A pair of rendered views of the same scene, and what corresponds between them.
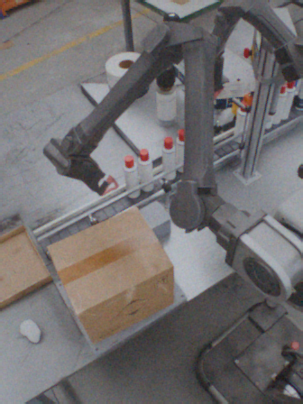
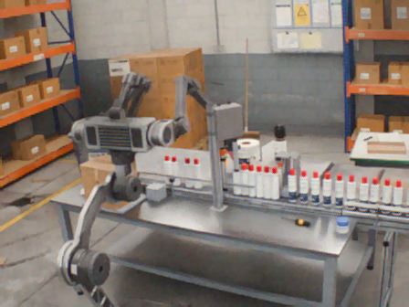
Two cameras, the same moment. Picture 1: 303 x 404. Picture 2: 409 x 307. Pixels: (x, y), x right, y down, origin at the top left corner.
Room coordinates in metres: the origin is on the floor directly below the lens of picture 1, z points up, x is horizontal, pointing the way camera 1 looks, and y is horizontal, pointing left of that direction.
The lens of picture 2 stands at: (-0.42, -2.92, 2.15)
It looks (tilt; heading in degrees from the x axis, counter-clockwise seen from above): 18 degrees down; 61
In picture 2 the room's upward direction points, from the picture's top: 5 degrees counter-clockwise
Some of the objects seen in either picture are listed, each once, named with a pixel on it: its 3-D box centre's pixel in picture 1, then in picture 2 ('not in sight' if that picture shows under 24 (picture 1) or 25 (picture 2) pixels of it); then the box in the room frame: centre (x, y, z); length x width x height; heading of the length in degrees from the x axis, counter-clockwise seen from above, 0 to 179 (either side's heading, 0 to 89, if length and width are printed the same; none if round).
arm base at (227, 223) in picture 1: (233, 228); not in sight; (0.43, -0.15, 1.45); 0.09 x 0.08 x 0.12; 126
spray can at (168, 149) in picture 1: (169, 158); (188, 172); (1.07, -0.07, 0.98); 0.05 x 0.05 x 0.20
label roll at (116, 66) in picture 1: (128, 77); (246, 152); (1.65, 0.08, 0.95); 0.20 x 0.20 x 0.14
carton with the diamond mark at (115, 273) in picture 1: (114, 277); (110, 181); (0.58, 0.14, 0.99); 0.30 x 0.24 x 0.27; 115
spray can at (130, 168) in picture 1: (131, 177); (168, 169); (0.99, 0.08, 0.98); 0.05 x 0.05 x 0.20
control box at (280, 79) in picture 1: (270, 47); (226, 121); (1.17, -0.42, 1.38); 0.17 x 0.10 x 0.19; 174
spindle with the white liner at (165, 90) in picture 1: (166, 94); (230, 155); (1.40, -0.08, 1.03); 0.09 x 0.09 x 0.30
